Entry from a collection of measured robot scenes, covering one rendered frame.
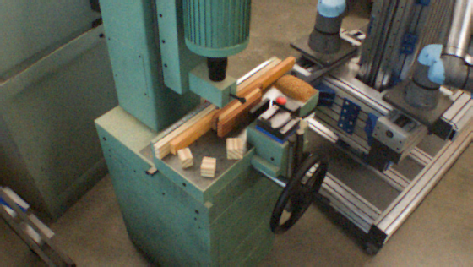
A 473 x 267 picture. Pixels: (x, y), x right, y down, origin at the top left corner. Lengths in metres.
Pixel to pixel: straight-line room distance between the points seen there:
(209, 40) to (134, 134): 0.54
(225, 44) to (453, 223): 1.79
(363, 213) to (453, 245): 0.60
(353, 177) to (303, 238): 0.40
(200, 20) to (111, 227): 1.42
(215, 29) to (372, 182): 1.38
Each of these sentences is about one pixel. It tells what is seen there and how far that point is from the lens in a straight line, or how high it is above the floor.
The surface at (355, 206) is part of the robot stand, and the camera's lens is 2.03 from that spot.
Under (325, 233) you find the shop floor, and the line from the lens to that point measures 2.17.
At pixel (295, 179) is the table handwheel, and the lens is 1.12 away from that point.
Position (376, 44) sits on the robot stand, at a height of 0.91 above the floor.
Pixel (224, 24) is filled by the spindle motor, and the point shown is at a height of 1.29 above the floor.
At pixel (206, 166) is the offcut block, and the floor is 0.93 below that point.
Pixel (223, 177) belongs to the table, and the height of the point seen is 0.89.
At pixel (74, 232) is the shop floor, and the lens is 2.24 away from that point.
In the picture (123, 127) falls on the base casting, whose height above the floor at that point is 0.80.
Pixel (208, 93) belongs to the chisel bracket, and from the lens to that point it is 1.22.
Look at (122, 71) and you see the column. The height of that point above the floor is 1.00.
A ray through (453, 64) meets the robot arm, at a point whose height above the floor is 1.16.
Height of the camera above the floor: 1.79
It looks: 44 degrees down
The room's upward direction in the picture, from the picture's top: 2 degrees clockwise
